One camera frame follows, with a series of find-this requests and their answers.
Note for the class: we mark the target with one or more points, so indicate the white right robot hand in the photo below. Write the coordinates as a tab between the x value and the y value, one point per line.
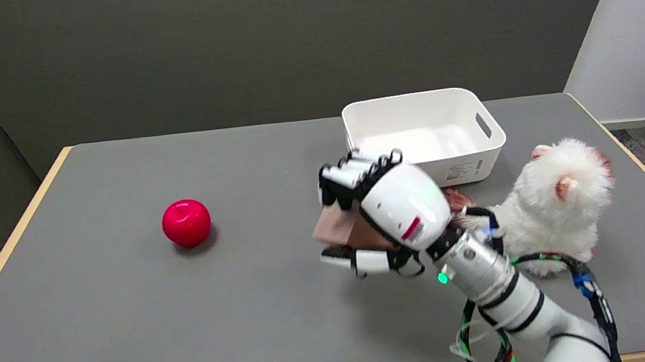
405	201

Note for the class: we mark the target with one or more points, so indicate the wooden cube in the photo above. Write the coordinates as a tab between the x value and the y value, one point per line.
340	228

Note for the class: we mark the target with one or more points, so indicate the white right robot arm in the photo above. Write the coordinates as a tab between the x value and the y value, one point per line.
515	299

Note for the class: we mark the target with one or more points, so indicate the white plastic box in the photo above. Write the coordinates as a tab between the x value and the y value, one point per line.
425	137

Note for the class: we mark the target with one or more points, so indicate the white plush toy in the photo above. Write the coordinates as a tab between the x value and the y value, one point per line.
553	202

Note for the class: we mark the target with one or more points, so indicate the red apple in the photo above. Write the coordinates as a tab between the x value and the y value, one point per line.
186	223

